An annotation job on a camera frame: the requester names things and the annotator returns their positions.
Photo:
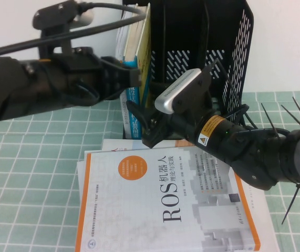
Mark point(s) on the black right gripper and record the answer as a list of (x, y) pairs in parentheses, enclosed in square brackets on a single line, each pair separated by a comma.
[(163, 123)]

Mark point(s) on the white book with orange spine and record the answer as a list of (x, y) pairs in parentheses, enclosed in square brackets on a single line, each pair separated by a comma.
[(121, 36)]

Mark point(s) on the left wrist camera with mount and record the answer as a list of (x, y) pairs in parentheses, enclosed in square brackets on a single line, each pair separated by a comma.
[(57, 11)]

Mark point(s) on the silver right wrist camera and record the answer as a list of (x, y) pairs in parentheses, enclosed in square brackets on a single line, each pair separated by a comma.
[(176, 92)]

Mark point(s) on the black mesh book holder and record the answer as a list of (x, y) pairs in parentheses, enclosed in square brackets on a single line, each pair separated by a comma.
[(186, 31)]

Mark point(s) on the white orange ROS book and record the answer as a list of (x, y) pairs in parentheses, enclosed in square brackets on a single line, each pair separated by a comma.
[(149, 204)]

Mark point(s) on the green checked tablecloth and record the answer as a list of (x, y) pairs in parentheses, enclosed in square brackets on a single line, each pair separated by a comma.
[(29, 170)]

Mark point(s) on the plain white book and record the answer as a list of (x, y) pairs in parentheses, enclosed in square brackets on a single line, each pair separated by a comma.
[(265, 210)]

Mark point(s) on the yellow teal hardcover book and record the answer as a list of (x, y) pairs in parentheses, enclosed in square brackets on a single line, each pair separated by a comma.
[(144, 52)]

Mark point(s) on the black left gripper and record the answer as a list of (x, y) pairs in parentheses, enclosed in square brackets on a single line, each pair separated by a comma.
[(78, 71)]

